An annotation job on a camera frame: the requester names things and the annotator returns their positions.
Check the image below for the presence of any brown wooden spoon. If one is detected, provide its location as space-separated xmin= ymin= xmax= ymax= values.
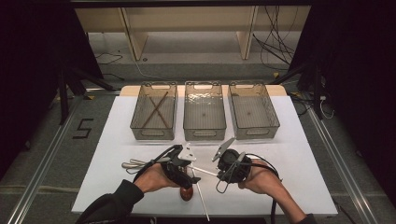
xmin=179 ymin=186 xmax=194 ymax=203

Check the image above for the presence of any right hand-held gripper cable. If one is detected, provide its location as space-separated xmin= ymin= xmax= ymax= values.
xmin=215 ymin=151 xmax=283 ymax=224

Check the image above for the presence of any aluminium floor rail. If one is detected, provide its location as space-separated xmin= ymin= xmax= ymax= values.
xmin=306 ymin=106 xmax=379 ymax=224
xmin=85 ymin=88 xmax=121 ymax=96
xmin=6 ymin=94 xmax=83 ymax=224

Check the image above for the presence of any black metal stand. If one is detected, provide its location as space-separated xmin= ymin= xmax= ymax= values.
xmin=269 ymin=62 xmax=325 ymax=120
xmin=57 ymin=66 xmax=116 ymax=125

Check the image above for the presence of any left hand-held gripper cable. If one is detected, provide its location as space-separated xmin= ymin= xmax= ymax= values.
xmin=120 ymin=144 xmax=183 ymax=183

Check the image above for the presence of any black curtain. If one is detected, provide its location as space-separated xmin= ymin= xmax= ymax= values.
xmin=289 ymin=0 xmax=396 ymax=200
xmin=0 ymin=0 xmax=104 ymax=175

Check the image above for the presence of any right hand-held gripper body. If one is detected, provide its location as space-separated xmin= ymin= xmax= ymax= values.
xmin=211 ymin=136 xmax=253 ymax=185

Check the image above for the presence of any black cable bundle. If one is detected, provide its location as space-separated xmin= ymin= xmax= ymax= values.
xmin=251 ymin=6 xmax=300 ymax=72

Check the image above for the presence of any transparent grey storage bin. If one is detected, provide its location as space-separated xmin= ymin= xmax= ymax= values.
xmin=228 ymin=80 xmax=280 ymax=141
xmin=182 ymin=80 xmax=227 ymax=142
xmin=130 ymin=81 xmax=178 ymax=141

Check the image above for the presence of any black floor cable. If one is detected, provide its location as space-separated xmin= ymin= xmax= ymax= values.
xmin=94 ymin=51 xmax=124 ymax=65

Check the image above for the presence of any beige wooden desk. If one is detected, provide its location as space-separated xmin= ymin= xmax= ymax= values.
xmin=74 ymin=6 xmax=312 ymax=62

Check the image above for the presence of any brown wooden chopstick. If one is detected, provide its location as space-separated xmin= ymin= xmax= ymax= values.
xmin=141 ymin=91 xmax=170 ymax=129
xmin=148 ymin=96 xmax=171 ymax=129

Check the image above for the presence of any white floor cable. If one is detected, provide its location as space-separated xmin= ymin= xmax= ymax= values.
xmin=118 ymin=46 xmax=163 ymax=80

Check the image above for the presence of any person's left hand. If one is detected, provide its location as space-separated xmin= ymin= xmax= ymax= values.
xmin=134 ymin=162 xmax=182 ymax=194

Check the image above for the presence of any hand-held gripper cable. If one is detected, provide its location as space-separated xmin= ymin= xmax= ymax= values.
xmin=215 ymin=151 xmax=283 ymax=224
xmin=120 ymin=144 xmax=183 ymax=183

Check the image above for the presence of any person's right hand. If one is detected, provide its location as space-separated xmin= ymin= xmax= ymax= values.
xmin=237 ymin=160 xmax=284 ymax=196

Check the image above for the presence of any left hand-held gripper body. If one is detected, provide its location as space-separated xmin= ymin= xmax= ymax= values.
xmin=158 ymin=142 xmax=198 ymax=189

